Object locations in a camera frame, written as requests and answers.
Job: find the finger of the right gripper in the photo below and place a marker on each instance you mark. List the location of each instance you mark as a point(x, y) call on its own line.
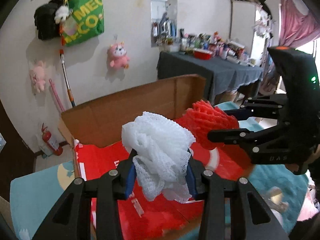
point(267, 141)
point(270, 107)

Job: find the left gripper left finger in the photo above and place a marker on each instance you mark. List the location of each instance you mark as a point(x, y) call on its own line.
point(70, 217)

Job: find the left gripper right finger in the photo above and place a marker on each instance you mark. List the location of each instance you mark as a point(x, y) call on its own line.
point(251, 218)

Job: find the red mesh bath pouf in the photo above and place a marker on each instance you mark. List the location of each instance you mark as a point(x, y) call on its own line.
point(202, 118)

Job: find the white mesh bath pouf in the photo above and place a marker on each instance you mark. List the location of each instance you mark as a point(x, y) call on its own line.
point(162, 147)

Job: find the teal plush table blanket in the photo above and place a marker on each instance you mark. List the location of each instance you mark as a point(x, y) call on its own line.
point(32, 196)

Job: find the dark grey clothed side table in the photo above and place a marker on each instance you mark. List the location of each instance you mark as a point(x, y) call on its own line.
point(221, 75)

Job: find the red fire extinguisher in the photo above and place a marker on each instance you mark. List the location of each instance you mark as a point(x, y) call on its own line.
point(51, 141)

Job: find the pink curtain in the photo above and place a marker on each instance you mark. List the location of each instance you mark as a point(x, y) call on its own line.
point(296, 28)

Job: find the red bowl on table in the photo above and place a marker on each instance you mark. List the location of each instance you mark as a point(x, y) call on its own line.
point(202, 54)

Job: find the cardboard box red lining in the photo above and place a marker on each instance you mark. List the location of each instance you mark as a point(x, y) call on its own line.
point(94, 130)

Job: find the pink plush bunny toy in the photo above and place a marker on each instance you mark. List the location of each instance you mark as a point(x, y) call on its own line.
point(38, 76)

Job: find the pink plush cat toy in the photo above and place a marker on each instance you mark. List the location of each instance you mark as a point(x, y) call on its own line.
point(117, 56)

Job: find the green tote bag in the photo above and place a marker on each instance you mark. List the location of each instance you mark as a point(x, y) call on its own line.
point(85, 20)

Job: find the small white plush dog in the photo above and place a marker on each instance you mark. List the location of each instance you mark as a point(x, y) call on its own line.
point(62, 14)

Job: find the mop with metal handle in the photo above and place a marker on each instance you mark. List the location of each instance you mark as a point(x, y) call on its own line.
point(69, 91)

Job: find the wall mirror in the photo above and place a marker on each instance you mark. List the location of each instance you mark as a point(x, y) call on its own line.
point(163, 21)

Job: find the black backpack on wall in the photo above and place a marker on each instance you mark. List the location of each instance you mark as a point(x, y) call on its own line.
point(44, 20)

